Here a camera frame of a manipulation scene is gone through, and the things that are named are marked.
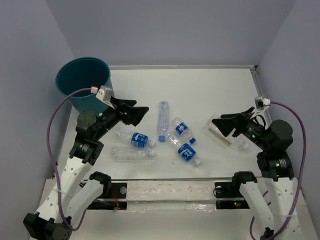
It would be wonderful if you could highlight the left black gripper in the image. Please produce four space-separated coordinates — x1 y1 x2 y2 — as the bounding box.
93 96 149 140

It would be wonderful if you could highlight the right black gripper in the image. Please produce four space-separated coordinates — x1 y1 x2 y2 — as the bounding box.
211 105 270 150

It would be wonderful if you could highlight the clear bottle white label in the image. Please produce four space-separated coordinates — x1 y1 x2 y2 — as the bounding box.
204 114 249 153

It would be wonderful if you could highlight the blue label bottle white cap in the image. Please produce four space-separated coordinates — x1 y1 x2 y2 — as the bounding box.
115 128 156 148

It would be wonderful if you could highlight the crushed clear bottle blue cap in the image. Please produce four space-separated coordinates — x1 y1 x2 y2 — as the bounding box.
157 101 170 143

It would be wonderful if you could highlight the clear bottle without label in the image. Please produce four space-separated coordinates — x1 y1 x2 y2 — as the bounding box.
110 146 157 163

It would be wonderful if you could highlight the small blue label bottle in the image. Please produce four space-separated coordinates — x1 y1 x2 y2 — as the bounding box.
171 117 196 144

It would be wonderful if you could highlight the large blue label bottle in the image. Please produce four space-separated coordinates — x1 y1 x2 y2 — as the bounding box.
166 132 202 167

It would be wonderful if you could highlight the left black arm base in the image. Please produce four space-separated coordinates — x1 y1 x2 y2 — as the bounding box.
87 182 128 211

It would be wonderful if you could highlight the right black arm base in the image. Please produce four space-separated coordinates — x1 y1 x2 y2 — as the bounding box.
213 174 264 211

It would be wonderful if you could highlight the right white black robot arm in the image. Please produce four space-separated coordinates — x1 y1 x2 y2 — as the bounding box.
211 107 305 240

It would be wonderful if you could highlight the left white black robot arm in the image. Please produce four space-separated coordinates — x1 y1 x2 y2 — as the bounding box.
23 97 149 240

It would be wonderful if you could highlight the teal plastic bin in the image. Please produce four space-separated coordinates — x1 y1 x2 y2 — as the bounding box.
55 57 113 115

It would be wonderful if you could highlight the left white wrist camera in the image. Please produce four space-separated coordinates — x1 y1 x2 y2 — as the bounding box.
90 85 113 106

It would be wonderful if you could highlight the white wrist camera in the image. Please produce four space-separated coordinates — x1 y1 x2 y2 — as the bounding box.
254 95 271 111
90 85 113 106

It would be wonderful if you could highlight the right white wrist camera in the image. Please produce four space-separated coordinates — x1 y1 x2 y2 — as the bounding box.
254 95 271 111

